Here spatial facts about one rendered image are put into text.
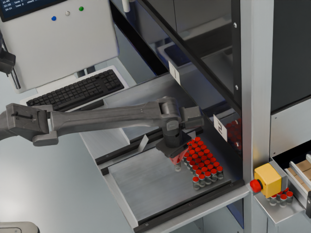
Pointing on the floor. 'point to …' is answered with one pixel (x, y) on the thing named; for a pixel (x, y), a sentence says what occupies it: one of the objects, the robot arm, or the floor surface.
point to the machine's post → (255, 99)
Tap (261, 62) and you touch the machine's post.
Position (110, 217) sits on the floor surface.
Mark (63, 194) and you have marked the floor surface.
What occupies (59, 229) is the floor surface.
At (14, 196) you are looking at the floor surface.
